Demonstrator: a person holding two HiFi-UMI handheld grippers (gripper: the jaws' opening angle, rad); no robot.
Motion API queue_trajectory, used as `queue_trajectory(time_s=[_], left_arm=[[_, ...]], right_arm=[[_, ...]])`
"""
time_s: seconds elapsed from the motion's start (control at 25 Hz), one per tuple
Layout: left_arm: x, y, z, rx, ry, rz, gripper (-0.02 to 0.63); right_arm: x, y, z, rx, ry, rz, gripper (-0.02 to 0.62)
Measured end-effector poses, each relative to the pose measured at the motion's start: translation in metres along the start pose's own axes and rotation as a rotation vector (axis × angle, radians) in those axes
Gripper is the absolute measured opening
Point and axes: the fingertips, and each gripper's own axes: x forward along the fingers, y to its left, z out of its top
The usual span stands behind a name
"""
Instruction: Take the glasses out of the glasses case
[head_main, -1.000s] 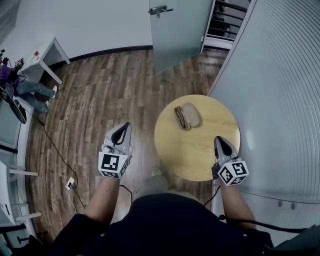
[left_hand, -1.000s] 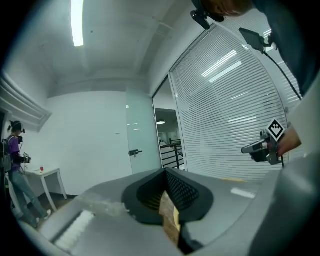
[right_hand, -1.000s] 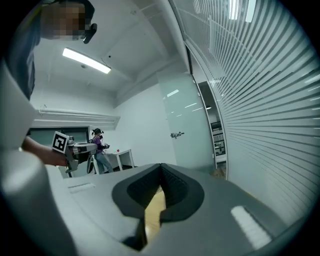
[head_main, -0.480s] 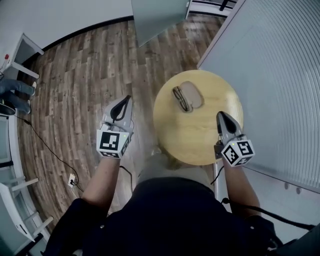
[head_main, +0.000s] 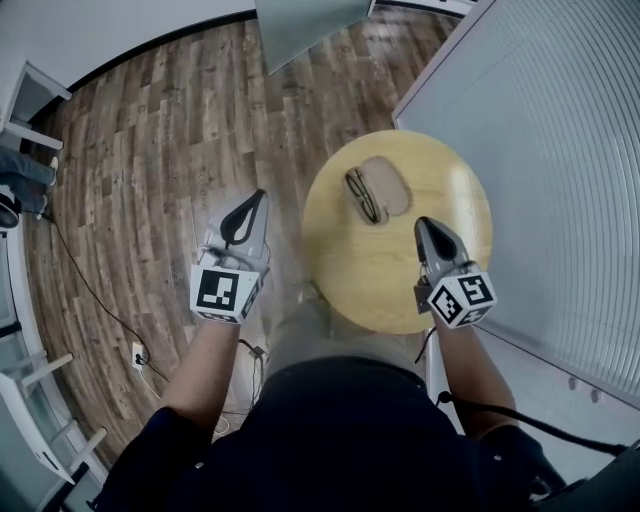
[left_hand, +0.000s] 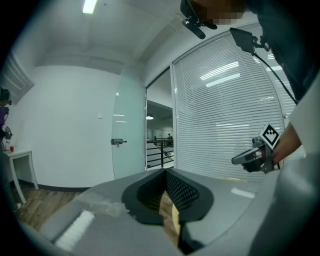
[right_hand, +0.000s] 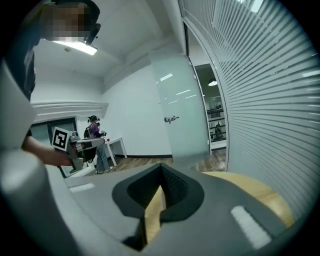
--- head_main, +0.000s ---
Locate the white window blinds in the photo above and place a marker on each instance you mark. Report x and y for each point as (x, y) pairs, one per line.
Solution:
(550, 175)

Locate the person's dark blue shirt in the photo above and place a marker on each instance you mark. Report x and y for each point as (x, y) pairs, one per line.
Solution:
(350, 440)

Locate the black eyeglasses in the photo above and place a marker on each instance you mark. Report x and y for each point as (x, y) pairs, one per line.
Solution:
(359, 187)

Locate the person's right forearm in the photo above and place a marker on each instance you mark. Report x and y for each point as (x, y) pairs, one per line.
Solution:
(470, 370)

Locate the black equipment pack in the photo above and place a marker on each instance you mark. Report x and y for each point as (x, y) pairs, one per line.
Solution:
(610, 480)

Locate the frosted glass door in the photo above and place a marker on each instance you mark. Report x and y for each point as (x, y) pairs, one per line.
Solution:
(310, 30)

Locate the white table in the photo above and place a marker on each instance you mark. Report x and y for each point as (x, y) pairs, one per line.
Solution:
(30, 430)
(35, 100)

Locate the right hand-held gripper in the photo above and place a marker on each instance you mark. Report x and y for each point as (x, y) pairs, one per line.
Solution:
(457, 300)

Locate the white power socket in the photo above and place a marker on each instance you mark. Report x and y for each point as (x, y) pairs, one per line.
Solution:
(139, 356)

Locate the person's left forearm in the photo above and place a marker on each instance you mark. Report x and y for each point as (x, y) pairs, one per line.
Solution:
(205, 370)

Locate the beige glasses case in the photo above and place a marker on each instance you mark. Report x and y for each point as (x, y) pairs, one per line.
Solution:
(387, 187)

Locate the round wooden table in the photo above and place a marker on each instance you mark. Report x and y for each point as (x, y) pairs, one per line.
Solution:
(380, 280)

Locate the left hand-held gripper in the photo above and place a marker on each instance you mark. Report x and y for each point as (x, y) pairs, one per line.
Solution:
(220, 292)

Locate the person's beige trousers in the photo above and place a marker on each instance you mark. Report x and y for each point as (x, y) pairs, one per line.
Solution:
(325, 340)

